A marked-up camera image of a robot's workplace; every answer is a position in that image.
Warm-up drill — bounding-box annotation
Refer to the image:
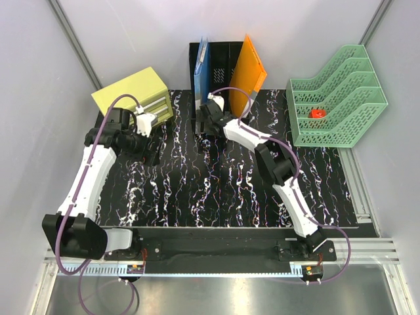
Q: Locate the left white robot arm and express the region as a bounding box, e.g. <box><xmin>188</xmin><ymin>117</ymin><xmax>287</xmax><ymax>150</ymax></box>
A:
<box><xmin>42</xmin><ymin>108</ymin><xmax>159</xmax><ymax>260</ymax></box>

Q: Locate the orange folder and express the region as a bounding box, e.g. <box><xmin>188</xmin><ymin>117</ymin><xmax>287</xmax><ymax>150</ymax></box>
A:
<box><xmin>229</xmin><ymin>35</ymin><xmax>267</xmax><ymax>117</ymax></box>

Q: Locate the black magazine file holder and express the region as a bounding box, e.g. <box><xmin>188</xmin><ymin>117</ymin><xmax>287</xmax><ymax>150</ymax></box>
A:
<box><xmin>188</xmin><ymin>41</ymin><xmax>243</xmax><ymax>135</ymax></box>

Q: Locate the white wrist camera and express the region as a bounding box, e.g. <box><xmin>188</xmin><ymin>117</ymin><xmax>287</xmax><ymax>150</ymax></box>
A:
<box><xmin>135</xmin><ymin>106</ymin><xmax>158</xmax><ymax>137</ymax></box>
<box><xmin>207</xmin><ymin>93</ymin><xmax>224</xmax><ymax>112</ymax></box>

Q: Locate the aluminium frame rail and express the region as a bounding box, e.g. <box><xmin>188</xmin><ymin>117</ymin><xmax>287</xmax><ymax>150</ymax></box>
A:
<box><xmin>30</xmin><ymin>235</ymin><xmax>419</xmax><ymax>314</ymax></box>

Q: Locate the black marble desk mat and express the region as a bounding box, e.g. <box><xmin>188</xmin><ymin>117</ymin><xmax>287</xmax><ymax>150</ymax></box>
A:
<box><xmin>94</xmin><ymin>90</ymin><xmax>373</xmax><ymax>235</ymax></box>

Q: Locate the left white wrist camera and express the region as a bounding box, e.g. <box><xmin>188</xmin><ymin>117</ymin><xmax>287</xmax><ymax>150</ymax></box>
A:
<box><xmin>135</xmin><ymin>106</ymin><xmax>158</xmax><ymax>137</ymax></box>

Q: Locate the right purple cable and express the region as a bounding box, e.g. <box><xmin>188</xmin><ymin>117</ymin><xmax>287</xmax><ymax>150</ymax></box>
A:
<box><xmin>207</xmin><ymin>86</ymin><xmax>352</xmax><ymax>285</ymax></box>

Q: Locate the small red object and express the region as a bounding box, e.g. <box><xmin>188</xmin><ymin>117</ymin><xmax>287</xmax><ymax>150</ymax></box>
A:
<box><xmin>309</xmin><ymin>109</ymin><xmax>326</xmax><ymax>119</ymax></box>

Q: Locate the yellow-green drawer cabinet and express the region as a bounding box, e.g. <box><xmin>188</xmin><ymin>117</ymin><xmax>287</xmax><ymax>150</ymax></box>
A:
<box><xmin>92</xmin><ymin>67</ymin><xmax>173</xmax><ymax>125</ymax></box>

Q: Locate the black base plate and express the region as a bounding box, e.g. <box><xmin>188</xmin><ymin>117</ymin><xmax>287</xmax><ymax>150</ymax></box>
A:
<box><xmin>62</xmin><ymin>226</ymin><xmax>337</xmax><ymax>262</ymax></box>

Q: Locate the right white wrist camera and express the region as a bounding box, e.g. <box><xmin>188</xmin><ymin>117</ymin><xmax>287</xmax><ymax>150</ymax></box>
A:
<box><xmin>207</xmin><ymin>93</ymin><xmax>224</xmax><ymax>112</ymax></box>

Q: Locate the green mesh file organizer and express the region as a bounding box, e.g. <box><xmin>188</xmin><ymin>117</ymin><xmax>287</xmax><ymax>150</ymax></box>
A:
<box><xmin>285</xmin><ymin>45</ymin><xmax>388</xmax><ymax>148</ymax></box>

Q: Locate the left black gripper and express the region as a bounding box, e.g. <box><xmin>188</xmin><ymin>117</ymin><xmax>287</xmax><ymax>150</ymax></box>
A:
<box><xmin>120</xmin><ymin>125</ymin><xmax>162</xmax><ymax>167</ymax></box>

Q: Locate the purple cable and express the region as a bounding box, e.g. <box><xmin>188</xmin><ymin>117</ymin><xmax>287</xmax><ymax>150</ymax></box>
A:
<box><xmin>54</xmin><ymin>93</ymin><xmax>142</xmax><ymax>313</ymax></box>
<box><xmin>207</xmin><ymin>86</ymin><xmax>352</xmax><ymax>285</ymax></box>

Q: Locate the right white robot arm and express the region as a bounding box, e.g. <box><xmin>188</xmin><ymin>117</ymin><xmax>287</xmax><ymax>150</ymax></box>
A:
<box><xmin>199</xmin><ymin>100</ymin><xmax>326</xmax><ymax>260</ymax></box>

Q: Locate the blue folder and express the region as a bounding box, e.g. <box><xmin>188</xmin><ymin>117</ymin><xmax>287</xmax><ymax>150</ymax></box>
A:
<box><xmin>194</xmin><ymin>37</ymin><xmax>210</xmax><ymax>111</ymax></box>

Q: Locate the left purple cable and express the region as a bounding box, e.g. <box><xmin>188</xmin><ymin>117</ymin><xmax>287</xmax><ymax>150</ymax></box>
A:
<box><xmin>54</xmin><ymin>93</ymin><xmax>142</xmax><ymax>313</ymax></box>

